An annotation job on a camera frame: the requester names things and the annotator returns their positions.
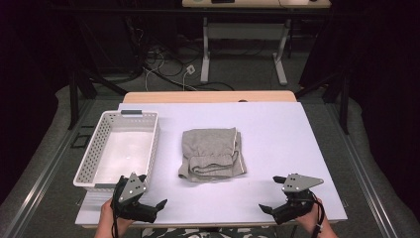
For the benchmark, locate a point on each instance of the aluminium floor rail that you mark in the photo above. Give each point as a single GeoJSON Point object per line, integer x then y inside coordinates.
{"type": "Point", "coordinates": [366, 178]}
{"type": "Point", "coordinates": [43, 178]}

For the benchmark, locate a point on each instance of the dark curtain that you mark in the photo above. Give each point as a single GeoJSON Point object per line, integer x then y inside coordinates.
{"type": "Point", "coordinates": [386, 82]}
{"type": "Point", "coordinates": [26, 82]}

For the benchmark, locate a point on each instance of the background desk with white legs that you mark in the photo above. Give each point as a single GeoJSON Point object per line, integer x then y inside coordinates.
{"type": "Point", "coordinates": [244, 31]}

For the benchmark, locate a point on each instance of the white table sheet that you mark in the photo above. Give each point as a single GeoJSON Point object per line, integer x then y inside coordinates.
{"type": "Point", "coordinates": [280, 139]}

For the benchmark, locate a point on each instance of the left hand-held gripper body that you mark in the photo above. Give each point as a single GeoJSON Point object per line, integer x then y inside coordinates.
{"type": "Point", "coordinates": [130, 190]}

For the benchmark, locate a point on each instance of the person's left hand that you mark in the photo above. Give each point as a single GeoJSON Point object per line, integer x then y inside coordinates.
{"type": "Point", "coordinates": [107, 218]}

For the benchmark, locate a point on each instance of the black device on desk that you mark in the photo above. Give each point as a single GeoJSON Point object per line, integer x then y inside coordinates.
{"type": "Point", "coordinates": [223, 1]}

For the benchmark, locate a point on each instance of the black metal stand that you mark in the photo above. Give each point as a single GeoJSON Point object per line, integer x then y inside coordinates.
{"type": "Point", "coordinates": [345, 105]}
{"type": "Point", "coordinates": [74, 99]}

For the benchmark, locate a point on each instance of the wooden table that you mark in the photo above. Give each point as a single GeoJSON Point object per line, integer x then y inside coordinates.
{"type": "Point", "coordinates": [198, 96]}

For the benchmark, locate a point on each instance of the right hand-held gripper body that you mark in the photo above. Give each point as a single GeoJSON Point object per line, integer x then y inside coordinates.
{"type": "Point", "coordinates": [298, 183]}

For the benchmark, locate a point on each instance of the grey pants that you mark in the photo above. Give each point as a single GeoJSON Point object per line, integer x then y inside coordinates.
{"type": "Point", "coordinates": [208, 148]}

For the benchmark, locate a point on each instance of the person's right hand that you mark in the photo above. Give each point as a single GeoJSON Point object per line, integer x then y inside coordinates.
{"type": "Point", "coordinates": [315, 219]}

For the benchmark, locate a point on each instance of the white power adapter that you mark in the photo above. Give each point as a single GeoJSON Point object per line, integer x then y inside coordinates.
{"type": "Point", "coordinates": [190, 69]}

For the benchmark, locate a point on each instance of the white perforated plastic basket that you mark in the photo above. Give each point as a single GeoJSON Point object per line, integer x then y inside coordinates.
{"type": "Point", "coordinates": [125, 148]}

